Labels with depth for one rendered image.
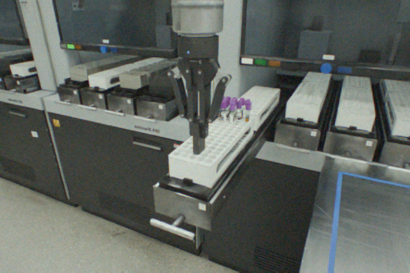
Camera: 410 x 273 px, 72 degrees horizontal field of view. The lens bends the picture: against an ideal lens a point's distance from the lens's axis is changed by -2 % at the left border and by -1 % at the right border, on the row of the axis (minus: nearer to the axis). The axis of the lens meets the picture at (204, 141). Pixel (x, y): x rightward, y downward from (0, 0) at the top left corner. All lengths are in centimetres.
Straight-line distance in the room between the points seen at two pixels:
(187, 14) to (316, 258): 42
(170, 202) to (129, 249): 103
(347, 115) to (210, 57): 54
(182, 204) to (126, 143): 74
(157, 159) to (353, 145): 74
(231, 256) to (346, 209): 84
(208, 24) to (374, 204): 44
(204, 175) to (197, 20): 29
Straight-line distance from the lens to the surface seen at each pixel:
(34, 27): 166
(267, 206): 111
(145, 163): 128
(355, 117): 95
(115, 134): 132
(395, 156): 96
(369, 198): 63
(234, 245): 129
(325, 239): 51
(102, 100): 130
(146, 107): 115
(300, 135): 94
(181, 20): 51
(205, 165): 57
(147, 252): 160
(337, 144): 94
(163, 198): 62
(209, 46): 52
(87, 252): 168
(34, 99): 167
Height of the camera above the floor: 116
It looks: 26 degrees down
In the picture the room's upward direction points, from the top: straight up
